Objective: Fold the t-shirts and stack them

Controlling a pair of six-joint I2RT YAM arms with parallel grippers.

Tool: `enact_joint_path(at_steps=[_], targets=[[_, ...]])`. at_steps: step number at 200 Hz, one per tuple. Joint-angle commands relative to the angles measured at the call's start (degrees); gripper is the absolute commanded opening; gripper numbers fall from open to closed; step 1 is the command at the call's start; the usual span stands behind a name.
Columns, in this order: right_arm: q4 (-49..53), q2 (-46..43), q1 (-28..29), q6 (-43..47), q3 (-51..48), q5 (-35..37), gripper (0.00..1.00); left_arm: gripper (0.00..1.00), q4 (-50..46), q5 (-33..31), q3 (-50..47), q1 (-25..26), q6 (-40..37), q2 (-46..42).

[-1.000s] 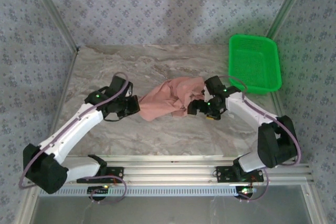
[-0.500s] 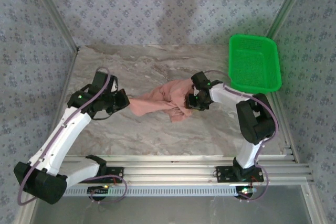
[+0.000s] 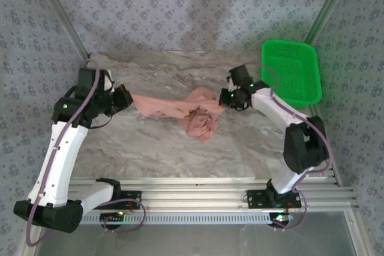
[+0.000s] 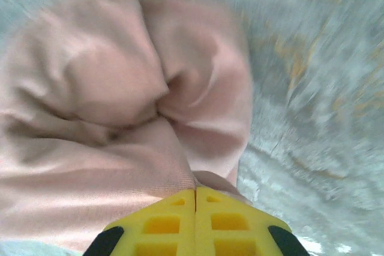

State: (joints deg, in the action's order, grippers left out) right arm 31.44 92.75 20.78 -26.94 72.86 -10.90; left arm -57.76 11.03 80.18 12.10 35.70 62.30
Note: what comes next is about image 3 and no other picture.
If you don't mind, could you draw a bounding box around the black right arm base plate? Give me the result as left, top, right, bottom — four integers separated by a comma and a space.
246, 189, 302, 209

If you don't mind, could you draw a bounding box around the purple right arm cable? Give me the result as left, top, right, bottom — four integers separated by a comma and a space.
245, 61, 333, 233

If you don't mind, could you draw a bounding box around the pink t-shirt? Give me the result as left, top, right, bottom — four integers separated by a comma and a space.
131, 86, 224, 144

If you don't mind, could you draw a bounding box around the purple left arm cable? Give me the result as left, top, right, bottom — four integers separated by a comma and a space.
25, 58, 147, 248

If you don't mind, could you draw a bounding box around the grey metal sheet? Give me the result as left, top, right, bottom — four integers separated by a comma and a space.
38, 212, 358, 256

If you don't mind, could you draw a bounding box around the green plastic basket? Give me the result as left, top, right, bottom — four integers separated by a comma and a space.
260, 39, 323, 110

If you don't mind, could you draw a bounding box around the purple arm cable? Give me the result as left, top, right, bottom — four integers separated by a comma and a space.
245, 61, 333, 233
25, 58, 147, 248

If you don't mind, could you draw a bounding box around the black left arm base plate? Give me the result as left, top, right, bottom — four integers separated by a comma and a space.
118, 189, 142, 210

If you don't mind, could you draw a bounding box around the aluminium rail frame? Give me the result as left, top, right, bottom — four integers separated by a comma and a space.
67, 176, 360, 212

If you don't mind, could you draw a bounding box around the grey slotted cable duct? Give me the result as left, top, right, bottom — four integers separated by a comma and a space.
80, 212, 290, 226

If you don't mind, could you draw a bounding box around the aluminium frame post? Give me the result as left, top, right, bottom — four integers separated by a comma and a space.
304, 0, 359, 49
29, 0, 92, 61

